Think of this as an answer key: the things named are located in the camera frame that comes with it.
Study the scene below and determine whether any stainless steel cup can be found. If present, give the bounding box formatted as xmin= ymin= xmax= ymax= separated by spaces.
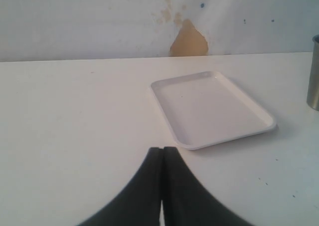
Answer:
xmin=307 ymin=35 xmax=319 ymax=111

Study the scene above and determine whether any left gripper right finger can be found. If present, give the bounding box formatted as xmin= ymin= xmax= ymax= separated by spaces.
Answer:
xmin=161 ymin=147 xmax=251 ymax=226

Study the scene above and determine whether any white square tray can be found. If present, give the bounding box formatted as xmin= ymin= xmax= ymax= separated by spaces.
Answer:
xmin=150 ymin=71 xmax=277 ymax=151

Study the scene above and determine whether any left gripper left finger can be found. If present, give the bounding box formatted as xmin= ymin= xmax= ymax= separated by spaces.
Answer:
xmin=80 ymin=148 xmax=163 ymax=226

